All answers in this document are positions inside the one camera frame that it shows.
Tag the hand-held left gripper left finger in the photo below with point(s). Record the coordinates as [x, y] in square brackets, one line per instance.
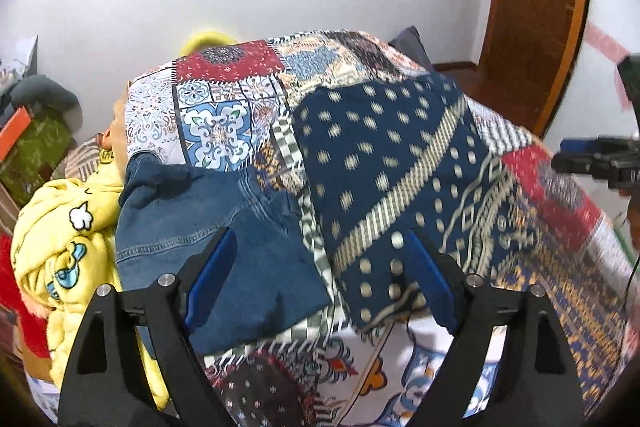
[212, 277]

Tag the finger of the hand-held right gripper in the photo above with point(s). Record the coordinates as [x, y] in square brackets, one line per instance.
[577, 145]
[582, 164]

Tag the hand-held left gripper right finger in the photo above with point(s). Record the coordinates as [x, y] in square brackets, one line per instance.
[430, 279]

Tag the blue denim garment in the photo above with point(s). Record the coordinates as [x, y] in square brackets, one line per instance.
[225, 232]

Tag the wooden door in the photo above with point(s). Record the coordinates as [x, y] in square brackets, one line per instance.
[535, 7]

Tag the patchwork printed blanket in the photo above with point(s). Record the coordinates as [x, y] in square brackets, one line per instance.
[215, 132]

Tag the yellow cartoon blanket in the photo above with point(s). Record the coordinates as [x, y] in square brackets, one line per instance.
[60, 217]

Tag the red cloth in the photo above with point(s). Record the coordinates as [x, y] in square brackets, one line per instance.
[22, 297]

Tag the dark grey cushion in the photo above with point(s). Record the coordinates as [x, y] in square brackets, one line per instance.
[410, 47]

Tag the green patterned box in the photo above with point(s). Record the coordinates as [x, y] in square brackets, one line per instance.
[35, 152]

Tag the yellow round object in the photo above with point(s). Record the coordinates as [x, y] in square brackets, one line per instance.
[207, 41]

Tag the grey neck pillow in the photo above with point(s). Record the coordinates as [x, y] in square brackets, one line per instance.
[45, 94]

